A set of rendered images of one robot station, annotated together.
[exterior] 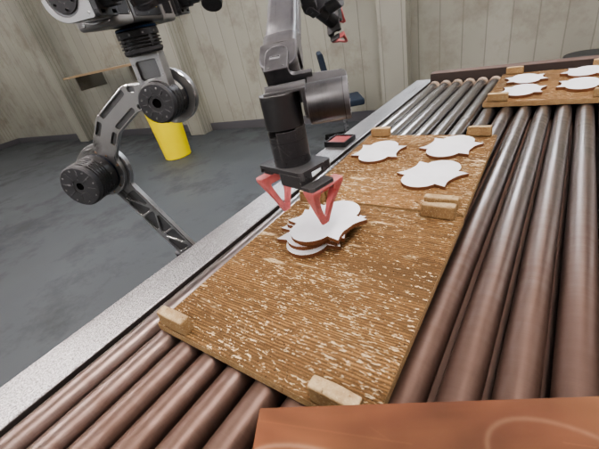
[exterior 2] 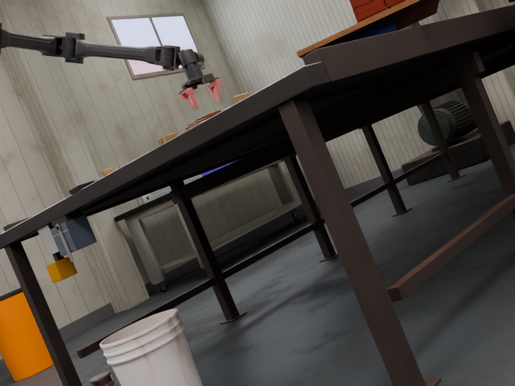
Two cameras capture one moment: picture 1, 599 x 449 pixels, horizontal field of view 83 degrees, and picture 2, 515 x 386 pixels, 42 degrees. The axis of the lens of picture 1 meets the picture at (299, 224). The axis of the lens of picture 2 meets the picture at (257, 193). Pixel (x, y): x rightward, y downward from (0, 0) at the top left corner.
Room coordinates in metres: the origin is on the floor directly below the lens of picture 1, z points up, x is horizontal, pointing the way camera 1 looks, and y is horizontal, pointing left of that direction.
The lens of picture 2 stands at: (0.33, 2.32, 0.70)
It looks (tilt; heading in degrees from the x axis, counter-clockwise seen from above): 1 degrees down; 273
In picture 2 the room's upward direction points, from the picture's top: 23 degrees counter-clockwise
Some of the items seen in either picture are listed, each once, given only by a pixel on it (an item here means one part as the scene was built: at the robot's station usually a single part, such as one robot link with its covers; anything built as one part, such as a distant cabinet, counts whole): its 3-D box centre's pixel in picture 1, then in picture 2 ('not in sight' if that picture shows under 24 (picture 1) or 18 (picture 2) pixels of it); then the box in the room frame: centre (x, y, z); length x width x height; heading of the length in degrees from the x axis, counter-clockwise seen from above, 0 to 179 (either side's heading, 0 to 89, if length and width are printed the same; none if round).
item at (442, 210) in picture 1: (438, 209); not in sight; (0.51, -0.25, 0.95); 0.06 x 0.02 x 0.03; 50
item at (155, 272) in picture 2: not in sight; (245, 201); (0.93, -5.04, 0.51); 2.82 x 1.11 x 1.03; 56
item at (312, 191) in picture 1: (315, 195); (210, 90); (0.48, -0.03, 1.05); 0.07 x 0.07 x 0.09; 36
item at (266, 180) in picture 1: (286, 187); (194, 96); (0.54, 0.01, 1.05); 0.07 x 0.07 x 0.09; 36
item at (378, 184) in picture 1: (404, 167); not in sight; (0.77, -0.28, 0.93); 0.41 x 0.35 x 0.02; 141
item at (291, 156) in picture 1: (291, 150); (194, 74); (0.51, -0.01, 1.12); 0.10 x 0.07 x 0.07; 36
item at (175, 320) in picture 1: (175, 320); (242, 98); (0.38, 0.21, 0.95); 0.06 x 0.02 x 0.03; 50
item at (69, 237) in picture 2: not in sight; (72, 237); (1.24, -0.32, 0.77); 0.14 x 0.11 x 0.18; 139
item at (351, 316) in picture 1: (322, 270); not in sight; (0.45, -0.02, 0.93); 0.41 x 0.35 x 0.02; 140
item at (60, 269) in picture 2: not in sight; (54, 253); (1.38, -0.43, 0.74); 0.09 x 0.08 x 0.24; 139
